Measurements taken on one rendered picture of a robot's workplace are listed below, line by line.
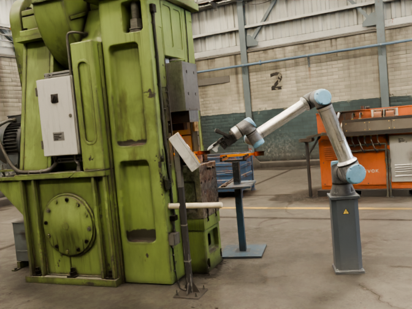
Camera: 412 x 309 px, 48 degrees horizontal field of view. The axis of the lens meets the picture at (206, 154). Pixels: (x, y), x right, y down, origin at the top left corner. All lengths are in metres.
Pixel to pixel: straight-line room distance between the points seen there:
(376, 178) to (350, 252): 3.40
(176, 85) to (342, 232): 1.74
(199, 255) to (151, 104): 1.31
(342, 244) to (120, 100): 2.08
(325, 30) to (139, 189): 8.48
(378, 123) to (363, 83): 4.35
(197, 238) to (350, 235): 1.22
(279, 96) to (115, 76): 8.10
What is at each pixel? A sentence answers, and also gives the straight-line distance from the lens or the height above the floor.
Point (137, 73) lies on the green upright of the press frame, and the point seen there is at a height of 1.69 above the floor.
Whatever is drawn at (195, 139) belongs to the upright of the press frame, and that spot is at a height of 1.11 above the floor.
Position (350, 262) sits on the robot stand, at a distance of 3.84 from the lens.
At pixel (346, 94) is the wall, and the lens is 11.24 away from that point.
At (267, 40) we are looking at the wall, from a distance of 11.98.
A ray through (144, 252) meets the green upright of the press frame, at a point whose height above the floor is 0.26.
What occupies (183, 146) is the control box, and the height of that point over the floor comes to 1.10.
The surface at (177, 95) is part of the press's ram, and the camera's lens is 3.85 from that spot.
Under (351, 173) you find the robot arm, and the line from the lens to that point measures 3.53.
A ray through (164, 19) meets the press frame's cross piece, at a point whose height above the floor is 2.13.
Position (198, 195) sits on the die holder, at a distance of 3.86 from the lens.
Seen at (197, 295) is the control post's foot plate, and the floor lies 0.02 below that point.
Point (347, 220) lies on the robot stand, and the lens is 3.76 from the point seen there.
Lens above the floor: 1.24
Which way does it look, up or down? 4 degrees down
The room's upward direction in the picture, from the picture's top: 5 degrees counter-clockwise
